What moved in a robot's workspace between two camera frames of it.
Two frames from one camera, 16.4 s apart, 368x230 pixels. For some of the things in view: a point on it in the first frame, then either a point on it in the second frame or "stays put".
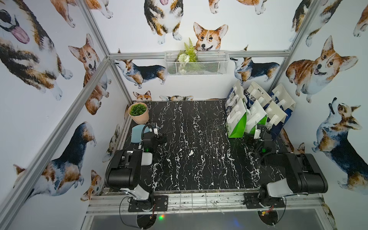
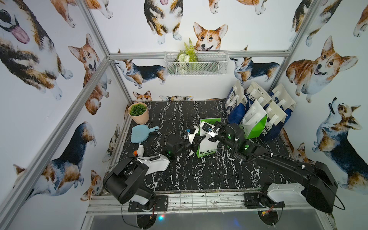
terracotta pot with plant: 139,112 stays put
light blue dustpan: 136,132 stays put
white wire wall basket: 210,63 stays put
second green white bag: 256,115 stays put
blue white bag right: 279,110 stays put
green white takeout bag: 236,121 to 200,136
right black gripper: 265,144 to 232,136
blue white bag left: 236,94 stays put
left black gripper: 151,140 to 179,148
